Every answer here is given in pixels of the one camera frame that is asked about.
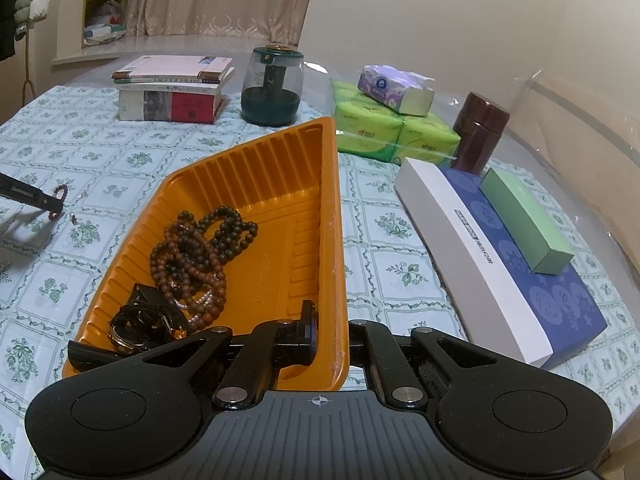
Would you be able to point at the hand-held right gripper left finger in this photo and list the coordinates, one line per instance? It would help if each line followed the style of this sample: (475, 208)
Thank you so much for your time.
(314, 340)

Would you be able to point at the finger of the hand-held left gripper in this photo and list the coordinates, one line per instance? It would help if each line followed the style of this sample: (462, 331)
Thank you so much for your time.
(30, 193)

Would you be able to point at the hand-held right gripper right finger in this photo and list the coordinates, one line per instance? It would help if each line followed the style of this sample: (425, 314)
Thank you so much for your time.
(372, 350)

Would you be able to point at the orange plastic tray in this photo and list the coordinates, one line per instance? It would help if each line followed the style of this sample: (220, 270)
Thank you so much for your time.
(285, 220)

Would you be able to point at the black wristwatch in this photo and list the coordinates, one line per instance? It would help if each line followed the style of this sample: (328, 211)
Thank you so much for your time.
(145, 294)

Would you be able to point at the wooden coat stand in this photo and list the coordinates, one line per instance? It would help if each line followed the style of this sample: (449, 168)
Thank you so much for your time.
(28, 60)

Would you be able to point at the blue and white flat box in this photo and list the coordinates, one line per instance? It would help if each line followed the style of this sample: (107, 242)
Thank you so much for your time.
(465, 240)

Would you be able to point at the white plastic bag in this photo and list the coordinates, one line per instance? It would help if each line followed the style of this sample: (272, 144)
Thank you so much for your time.
(102, 32)

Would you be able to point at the thick red and white book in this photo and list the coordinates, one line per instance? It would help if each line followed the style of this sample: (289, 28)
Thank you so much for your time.
(190, 107)

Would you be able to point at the black jacket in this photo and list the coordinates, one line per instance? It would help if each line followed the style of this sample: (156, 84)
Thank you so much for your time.
(7, 10)

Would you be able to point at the pink cover book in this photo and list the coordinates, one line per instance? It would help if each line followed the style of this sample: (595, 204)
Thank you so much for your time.
(165, 66)

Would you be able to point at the white window ledge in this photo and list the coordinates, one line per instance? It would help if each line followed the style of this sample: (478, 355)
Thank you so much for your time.
(150, 42)

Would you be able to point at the small green box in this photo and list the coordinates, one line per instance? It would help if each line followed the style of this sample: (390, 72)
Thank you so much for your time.
(525, 220)

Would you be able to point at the thin green-edged book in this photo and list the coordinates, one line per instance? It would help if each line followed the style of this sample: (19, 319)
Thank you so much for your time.
(210, 79)

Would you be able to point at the green tissue multipack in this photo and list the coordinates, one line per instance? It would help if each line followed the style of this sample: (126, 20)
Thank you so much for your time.
(370, 130)

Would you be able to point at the maroon thermos cup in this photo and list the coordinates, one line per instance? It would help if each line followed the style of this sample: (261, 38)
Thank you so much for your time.
(477, 135)

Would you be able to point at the dark green glass jar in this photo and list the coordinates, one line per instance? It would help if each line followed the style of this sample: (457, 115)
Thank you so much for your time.
(270, 102)

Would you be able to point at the purple tissue pack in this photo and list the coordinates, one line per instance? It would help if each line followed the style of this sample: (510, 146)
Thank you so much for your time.
(385, 82)

